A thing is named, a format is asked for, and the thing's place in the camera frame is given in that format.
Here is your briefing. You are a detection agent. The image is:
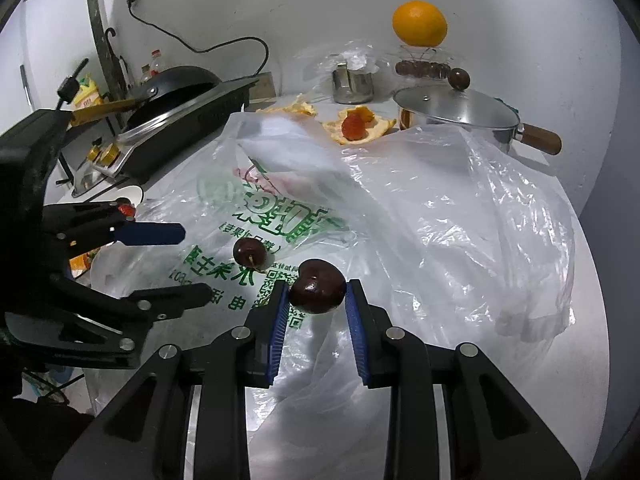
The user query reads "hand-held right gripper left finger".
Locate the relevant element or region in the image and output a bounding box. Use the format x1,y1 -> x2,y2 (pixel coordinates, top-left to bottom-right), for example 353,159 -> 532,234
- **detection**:
52,280 -> 292,480

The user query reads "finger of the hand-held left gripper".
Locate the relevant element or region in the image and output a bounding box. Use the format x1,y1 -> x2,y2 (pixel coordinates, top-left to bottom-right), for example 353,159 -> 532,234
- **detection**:
5,280 -> 213,368
42,199 -> 187,261

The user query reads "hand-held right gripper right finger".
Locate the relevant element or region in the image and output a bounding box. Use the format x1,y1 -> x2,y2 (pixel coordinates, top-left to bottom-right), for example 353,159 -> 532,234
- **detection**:
345,278 -> 583,480

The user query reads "white plate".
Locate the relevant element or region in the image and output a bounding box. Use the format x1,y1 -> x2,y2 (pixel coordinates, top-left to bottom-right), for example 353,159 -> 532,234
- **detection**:
70,185 -> 146,281

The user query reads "dark red cherry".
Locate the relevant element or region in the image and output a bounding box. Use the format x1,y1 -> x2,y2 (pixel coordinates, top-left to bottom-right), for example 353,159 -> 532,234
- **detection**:
289,258 -> 347,316
233,237 -> 268,268

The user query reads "orange segment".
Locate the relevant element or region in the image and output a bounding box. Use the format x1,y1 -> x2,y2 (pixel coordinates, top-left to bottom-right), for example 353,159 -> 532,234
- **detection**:
70,250 -> 98,278

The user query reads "printed clear plastic bag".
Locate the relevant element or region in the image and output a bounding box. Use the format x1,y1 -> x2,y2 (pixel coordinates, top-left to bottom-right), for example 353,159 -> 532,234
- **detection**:
90,110 -> 578,480

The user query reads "black metal rack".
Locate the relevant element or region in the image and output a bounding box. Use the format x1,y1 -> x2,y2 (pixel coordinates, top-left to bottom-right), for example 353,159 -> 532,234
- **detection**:
47,105 -> 123,188

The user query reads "steel gas stove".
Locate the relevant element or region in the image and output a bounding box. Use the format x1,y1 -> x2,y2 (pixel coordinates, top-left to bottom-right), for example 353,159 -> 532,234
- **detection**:
72,130 -> 161,198

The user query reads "yellow dish soap bottle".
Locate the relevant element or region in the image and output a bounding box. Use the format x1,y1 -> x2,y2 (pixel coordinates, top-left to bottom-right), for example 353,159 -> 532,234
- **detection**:
72,75 -> 108,111

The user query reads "black induction cooker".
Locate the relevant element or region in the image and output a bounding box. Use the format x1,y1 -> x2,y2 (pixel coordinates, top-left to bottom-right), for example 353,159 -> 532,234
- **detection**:
117,77 -> 261,171

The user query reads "dark folded umbrella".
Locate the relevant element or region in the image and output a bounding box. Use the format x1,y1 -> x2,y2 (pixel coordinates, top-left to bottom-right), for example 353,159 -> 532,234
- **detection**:
104,27 -> 132,98

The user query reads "black wok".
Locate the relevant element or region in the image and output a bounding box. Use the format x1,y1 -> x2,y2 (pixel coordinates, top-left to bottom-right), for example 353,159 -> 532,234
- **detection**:
70,65 -> 223,128

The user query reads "dark vertical pipe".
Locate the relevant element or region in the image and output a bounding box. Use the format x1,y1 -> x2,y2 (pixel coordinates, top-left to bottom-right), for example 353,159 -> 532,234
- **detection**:
82,0 -> 126,96

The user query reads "orange peel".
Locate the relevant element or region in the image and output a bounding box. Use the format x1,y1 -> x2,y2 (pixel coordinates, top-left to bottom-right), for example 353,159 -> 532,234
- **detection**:
255,92 -> 318,118
321,105 -> 398,146

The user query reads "small clear plastic bag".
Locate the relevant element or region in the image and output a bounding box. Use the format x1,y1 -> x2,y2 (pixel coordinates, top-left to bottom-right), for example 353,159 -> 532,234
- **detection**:
295,42 -> 383,106

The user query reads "steel cup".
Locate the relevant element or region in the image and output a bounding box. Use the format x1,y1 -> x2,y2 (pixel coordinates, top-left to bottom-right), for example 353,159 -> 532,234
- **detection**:
332,62 -> 376,105

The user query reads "clear glass jar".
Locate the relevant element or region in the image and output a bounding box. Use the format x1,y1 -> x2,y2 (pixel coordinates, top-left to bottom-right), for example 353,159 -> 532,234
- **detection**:
397,44 -> 451,91

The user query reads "whole orange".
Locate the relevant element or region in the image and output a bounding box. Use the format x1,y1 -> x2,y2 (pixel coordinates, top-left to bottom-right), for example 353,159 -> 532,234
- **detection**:
391,1 -> 448,48

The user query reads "black cooker power cable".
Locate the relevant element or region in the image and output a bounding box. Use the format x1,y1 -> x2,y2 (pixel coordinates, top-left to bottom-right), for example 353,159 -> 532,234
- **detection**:
129,2 -> 271,78

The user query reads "steel saucepan with wooden handle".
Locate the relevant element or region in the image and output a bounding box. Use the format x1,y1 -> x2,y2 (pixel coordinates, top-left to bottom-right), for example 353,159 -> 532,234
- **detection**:
397,105 -> 563,156

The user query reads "dark bead bracelet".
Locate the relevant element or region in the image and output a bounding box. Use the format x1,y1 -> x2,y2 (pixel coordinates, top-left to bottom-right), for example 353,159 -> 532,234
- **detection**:
395,60 -> 451,80

